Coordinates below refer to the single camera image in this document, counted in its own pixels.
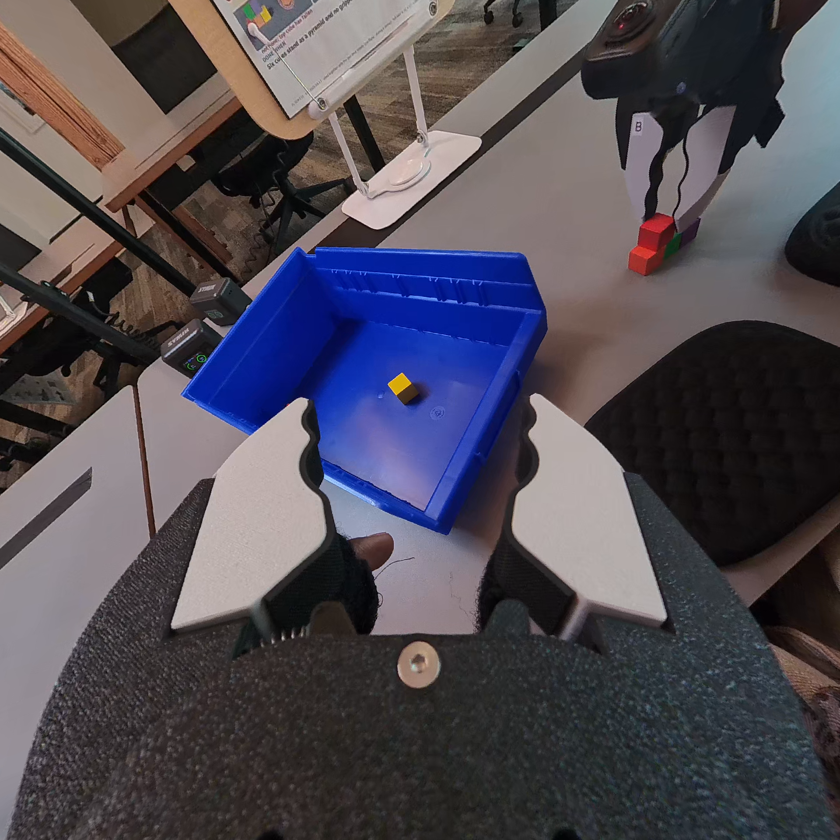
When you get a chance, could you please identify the person's left hand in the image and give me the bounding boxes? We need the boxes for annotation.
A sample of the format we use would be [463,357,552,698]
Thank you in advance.
[346,532,395,581]

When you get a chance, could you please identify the black coiled cable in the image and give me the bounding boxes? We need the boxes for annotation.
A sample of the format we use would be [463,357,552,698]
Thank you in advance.
[241,187,280,284]

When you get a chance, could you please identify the light wooden board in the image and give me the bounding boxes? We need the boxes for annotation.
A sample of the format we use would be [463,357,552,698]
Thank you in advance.
[167,0,316,140]

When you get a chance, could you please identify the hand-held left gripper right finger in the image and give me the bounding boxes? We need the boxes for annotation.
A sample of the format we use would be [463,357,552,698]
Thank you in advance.
[508,394,668,642]

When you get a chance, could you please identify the black office chair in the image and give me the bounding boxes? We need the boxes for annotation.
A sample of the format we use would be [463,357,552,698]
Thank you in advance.
[213,130,352,232]

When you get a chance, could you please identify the blue plastic bin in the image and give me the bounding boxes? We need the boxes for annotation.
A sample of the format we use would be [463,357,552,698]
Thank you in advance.
[182,246,549,534]

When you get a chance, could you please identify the black tripod pole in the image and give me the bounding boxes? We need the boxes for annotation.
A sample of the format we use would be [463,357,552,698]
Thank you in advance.
[0,128,238,284]
[0,262,163,366]

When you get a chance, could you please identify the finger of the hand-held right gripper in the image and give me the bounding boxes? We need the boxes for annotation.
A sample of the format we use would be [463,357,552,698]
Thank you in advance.
[675,107,736,227]
[620,110,665,222]

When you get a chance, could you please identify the printed instruction sheet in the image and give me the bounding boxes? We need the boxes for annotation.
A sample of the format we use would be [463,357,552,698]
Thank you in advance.
[211,0,434,109]

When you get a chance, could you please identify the black mesh chair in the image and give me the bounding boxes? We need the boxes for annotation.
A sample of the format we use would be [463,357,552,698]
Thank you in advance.
[584,320,840,568]

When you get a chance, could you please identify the red cube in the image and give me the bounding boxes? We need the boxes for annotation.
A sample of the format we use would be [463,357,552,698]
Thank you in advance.
[639,213,677,253]

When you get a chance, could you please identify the white document stand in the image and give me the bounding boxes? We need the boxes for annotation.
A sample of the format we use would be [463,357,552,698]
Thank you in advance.
[289,0,483,231]

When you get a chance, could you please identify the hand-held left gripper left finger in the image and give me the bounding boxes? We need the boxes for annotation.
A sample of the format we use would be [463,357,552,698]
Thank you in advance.
[169,397,337,641]

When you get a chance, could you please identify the black battery pack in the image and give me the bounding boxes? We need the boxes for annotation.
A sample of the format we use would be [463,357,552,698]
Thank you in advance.
[161,319,225,380]
[190,277,253,327]

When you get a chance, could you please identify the wooden side desk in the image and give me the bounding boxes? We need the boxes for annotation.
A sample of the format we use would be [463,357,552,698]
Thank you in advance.
[101,92,253,214]

